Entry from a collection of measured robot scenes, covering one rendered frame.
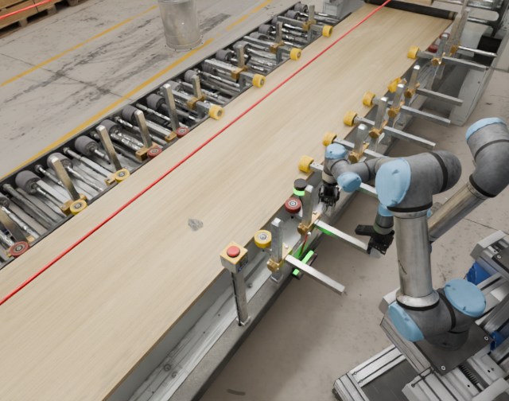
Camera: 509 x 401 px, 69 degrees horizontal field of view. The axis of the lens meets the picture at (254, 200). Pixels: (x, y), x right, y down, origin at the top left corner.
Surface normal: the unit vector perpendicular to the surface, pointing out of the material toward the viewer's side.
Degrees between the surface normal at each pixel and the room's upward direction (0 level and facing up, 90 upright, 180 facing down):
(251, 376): 0
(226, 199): 0
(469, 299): 8
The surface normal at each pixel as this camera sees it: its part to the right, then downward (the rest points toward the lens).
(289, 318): -0.04, -0.68
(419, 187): 0.21, 0.22
